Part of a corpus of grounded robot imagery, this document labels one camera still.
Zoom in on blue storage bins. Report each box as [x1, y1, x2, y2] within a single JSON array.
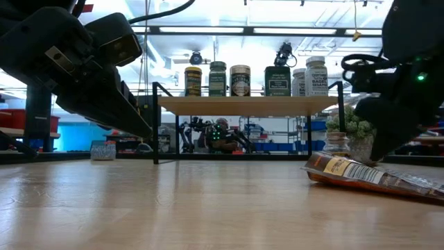
[[253, 119, 343, 153]]

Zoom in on round black hanging device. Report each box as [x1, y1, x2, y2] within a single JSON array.
[[189, 51, 204, 67]]

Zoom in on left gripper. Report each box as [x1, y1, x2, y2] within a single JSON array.
[[0, 6, 154, 140]]

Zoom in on wooden shelf black metal legs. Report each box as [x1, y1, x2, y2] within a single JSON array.
[[151, 81, 348, 166]]

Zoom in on red storage bins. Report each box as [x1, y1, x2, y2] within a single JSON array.
[[0, 108, 60, 133]]

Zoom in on green black-pepper tin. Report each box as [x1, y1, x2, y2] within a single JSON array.
[[264, 65, 291, 97]]

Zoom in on person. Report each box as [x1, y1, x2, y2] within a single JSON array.
[[207, 117, 240, 154]]

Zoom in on small patterned candle tin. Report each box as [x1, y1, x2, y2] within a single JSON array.
[[90, 140, 117, 161]]

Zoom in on white-lid bagel seasoning jar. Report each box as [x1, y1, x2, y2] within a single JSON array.
[[291, 68, 307, 97], [305, 56, 329, 97]]

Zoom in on small cork-top saffron jar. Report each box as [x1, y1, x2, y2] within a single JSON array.
[[322, 131, 351, 159]]

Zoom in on green potted plant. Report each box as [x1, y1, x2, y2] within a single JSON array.
[[325, 105, 378, 167]]

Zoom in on black aluminium table frame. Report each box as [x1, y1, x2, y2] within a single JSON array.
[[0, 24, 444, 166]]

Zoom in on black hanging camera device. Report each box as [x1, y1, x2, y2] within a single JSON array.
[[273, 41, 298, 68]]

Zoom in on green-lid oregano glass jar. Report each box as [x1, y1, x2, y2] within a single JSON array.
[[208, 61, 228, 97]]

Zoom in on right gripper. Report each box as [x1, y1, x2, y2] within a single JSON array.
[[355, 95, 444, 162]]

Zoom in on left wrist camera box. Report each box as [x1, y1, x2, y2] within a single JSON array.
[[85, 12, 144, 67]]

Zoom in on taco seasoning foil packet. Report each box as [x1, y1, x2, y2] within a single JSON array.
[[300, 151, 444, 203]]

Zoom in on yellow hanging tag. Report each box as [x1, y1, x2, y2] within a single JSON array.
[[352, 0, 362, 42]]

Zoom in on yellow-lid chili onion tin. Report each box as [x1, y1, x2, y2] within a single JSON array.
[[184, 66, 203, 97]]

